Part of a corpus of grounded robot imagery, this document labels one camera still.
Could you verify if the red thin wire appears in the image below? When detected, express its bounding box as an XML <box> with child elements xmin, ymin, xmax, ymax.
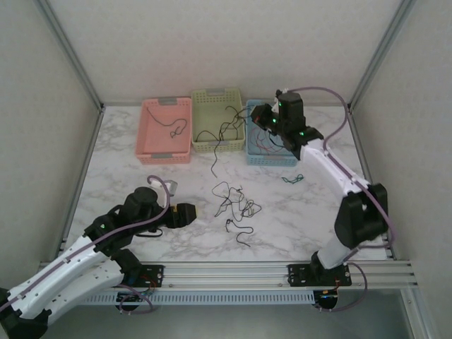
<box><xmin>249</xmin><ymin>126</ymin><xmax>275</xmax><ymax>153</ymax></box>

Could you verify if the short black thin wire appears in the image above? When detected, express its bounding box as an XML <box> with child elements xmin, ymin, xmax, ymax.
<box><xmin>225</xmin><ymin>218</ymin><xmax>255</xmax><ymax>248</ymax></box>

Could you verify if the teal green thin wire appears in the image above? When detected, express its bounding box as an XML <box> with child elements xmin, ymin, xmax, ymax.
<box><xmin>281</xmin><ymin>172</ymin><xmax>305</xmax><ymax>185</ymax></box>

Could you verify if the dark green thin wire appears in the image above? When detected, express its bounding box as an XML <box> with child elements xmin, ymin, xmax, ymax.
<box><xmin>146</xmin><ymin>105</ymin><xmax>187</xmax><ymax>139</ymax></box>

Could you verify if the blue plastic basket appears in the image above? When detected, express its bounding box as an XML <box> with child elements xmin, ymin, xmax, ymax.
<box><xmin>244</xmin><ymin>98</ymin><xmax>302</xmax><ymax>167</ymax></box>

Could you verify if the green plastic basket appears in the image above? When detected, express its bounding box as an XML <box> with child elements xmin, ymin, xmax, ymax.
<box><xmin>190</xmin><ymin>87</ymin><xmax>246</xmax><ymax>153</ymax></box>

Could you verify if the pink plastic basket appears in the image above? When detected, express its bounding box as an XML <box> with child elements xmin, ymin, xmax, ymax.
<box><xmin>135</xmin><ymin>95</ymin><xmax>193</xmax><ymax>166</ymax></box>

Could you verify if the small controller circuit board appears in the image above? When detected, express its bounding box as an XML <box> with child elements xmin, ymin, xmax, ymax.
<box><xmin>315</xmin><ymin>289</ymin><xmax>340</xmax><ymax>305</ymax></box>
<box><xmin>117</xmin><ymin>291</ymin><xmax>149</xmax><ymax>305</ymax></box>

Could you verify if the aluminium table back rail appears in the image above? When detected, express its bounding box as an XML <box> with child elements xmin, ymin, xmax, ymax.
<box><xmin>102</xmin><ymin>102</ymin><xmax>350</xmax><ymax>108</ymax></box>

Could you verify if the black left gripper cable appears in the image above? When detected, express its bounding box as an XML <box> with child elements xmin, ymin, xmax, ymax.
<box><xmin>135</xmin><ymin>228</ymin><xmax>164</xmax><ymax>239</ymax></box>

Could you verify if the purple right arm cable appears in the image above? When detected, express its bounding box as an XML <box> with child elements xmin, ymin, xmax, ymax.
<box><xmin>287</xmin><ymin>85</ymin><xmax>396</xmax><ymax>314</ymax></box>

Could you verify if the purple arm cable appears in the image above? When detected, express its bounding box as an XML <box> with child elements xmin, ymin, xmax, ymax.
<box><xmin>0</xmin><ymin>174</ymin><xmax>172</xmax><ymax>316</ymax></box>
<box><xmin>287</xmin><ymin>85</ymin><xmax>396</xmax><ymax>314</ymax></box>

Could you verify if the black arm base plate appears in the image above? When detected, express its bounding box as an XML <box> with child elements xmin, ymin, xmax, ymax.
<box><xmin>287</xmin><ymin>263</ymin><xmax>354</xmax><ymax>287</ymax></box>
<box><xmin>136</xmin><ymin>263</ymin><xmax>165</xmax><ymax>287</ymax></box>

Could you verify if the aluminium mounting rail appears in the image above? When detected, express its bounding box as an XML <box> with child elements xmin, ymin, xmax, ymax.
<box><xmin>38</xmin><ymin>260</ymin><xmax>420</xmax><ymax>291</ymax></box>

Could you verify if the grey slotted cable duct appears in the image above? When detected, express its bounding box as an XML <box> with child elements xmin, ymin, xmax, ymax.
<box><xmin>79</xmin><ymin>290</ymin><xmax>316</xmax><ymax>305</ymax></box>

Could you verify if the aluminium frame corner post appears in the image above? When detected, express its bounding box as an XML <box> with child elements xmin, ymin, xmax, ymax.
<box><xmin>347</xmin><ymin>0</ymin><xmax>420</xmax><ymax>111</ymax></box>
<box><xmin>37</xmin><ymin>0</ymin><xmax>106</xmax><ymax>111</ymax></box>

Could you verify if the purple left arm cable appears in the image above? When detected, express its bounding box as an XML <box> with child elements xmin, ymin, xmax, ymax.
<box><xmin>0</xmin><ymin>174</ymin><xmax>172</xmax><ymax>316</ymax></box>

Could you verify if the aluminium lower frame bar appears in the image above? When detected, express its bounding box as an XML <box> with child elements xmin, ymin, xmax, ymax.
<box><xmin>398</xmin><ymin>290</ymin><xmax>427</xmax><ymax>339</ymax></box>

